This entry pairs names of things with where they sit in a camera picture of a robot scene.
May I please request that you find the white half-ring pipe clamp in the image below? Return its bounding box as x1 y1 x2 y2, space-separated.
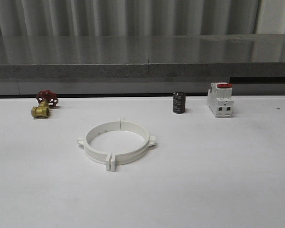
110 119 156 171

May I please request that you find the black cylindrical capacitor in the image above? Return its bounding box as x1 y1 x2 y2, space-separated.
172 92 186 114

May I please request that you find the brass valve red handwheel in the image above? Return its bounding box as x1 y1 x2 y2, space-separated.
31 90 58 118

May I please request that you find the grey stone countertop ledge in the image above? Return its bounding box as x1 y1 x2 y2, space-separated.
0 34 285 82

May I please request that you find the white circuit breaker red switch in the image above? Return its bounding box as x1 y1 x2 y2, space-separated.
207 82 234 118

